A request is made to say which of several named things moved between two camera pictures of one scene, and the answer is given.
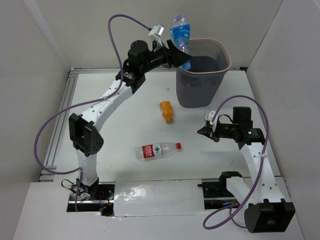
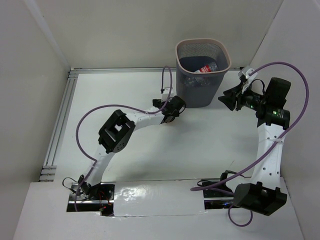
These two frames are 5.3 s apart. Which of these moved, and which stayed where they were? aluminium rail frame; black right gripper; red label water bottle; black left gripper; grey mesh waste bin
Moved: black left gripper; red label water bottle; black right gripper
Stayed: grey mesh waste bin; aluminium rail frame
